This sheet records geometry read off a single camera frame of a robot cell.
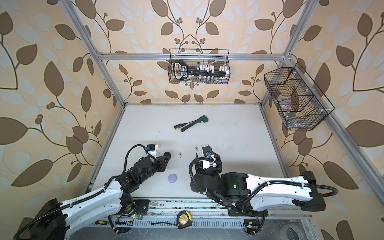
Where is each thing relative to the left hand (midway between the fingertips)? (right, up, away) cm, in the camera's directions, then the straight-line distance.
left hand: (170, 157), depth 81 cm
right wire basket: (+67, +28, -7) cm, 73 cm away
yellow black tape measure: (+9, -26, -12) cm, 30 cm away
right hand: (+18, +4, -15) cm, 24 cm away
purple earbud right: (+14, +2, +16) cm, 21 cm away
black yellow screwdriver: (+2, +16, +25) cm, 29 cm away
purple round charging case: (0, -13, +4) cm, 14 cm away
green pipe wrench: (+19, +21, +29) cm, 41 cm away
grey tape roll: (+59, -32, -12) cm, 68 cm away
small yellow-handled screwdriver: (-30, -28, -11) cm, 43 cm away
